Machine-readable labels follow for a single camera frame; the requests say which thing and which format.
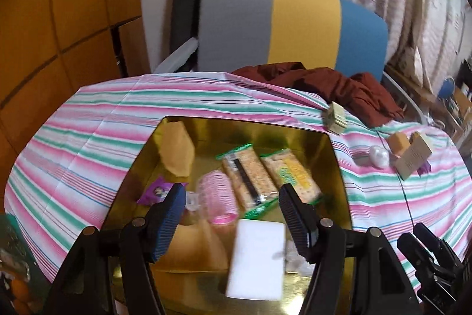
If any gold tin box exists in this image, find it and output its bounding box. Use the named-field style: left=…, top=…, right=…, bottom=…
left=102, top=117, right=352, bottom=314

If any dark red cloth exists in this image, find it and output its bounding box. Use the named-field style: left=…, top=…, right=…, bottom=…
left=233, top=62, right=404, bottom=128

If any pink hair roller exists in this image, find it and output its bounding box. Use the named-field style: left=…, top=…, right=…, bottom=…
left=196, top=170, right=239, bottom=226

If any clear plastic wrap ball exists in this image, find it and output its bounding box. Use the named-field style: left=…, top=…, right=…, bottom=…
left=285, top=240, right=315, bottom=277

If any small green white box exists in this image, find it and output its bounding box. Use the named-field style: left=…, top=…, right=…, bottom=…
left=322, top=102, right=347, bottom=135

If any white foam sponge block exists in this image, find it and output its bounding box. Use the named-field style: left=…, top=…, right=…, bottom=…
left=226, top=219, right=286, bottom=301

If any large tan sponge block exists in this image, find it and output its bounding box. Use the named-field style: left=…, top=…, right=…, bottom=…
left=154, top=220, right=229, bottom=273

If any striped bed sheet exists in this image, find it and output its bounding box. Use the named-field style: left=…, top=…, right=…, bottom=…
left=4, top=73, right=471, bottom=281

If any black padded bed post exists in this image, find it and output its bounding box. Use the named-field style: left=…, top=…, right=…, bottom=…
left=169, top=0, right=201, bottom=72

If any purple snack packet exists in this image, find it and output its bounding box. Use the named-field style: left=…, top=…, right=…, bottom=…
left=137, top=176, right=173, bottom=206

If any yellow sponge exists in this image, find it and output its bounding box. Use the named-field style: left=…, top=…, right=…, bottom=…
left=159, top=122, right=195, bottom=177

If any cream cardboard box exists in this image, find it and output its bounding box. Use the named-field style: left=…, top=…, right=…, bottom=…
left=394, top=133, right=434, bottom=181

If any cracker pack with yellow label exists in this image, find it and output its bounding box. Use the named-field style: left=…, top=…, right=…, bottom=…
left=260, top=149, right=322, bottom=204

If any cracker pack with black label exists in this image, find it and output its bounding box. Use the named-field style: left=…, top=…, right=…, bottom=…
left=217, top=143, right=278, bottom=219

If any small tan sponge cube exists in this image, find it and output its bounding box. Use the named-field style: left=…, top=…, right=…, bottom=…
left=386, top=132, right=410, bottom=157

